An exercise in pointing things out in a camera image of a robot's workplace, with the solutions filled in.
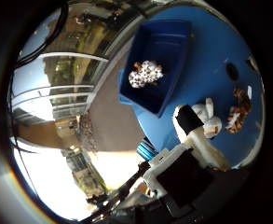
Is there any orange black striped tiger plush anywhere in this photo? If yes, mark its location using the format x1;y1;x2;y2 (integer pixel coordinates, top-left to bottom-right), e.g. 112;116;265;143
225;87;253;135

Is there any white grey plush toy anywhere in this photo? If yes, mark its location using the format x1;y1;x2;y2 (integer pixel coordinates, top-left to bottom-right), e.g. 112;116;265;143
191;97;224;139

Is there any spotted white brown plush toy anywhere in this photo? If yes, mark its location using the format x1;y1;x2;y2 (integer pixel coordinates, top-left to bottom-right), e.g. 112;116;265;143
128;60;165;90

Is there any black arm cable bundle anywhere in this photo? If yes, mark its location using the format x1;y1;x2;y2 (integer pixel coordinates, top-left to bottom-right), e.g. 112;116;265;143
79;161;152;224

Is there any blue ribbed striped panel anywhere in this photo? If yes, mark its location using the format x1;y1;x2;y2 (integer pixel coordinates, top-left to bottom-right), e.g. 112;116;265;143
136;138;158;161

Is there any dark blue plastic container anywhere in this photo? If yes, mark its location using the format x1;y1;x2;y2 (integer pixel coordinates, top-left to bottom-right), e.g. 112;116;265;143
117;19;194;119

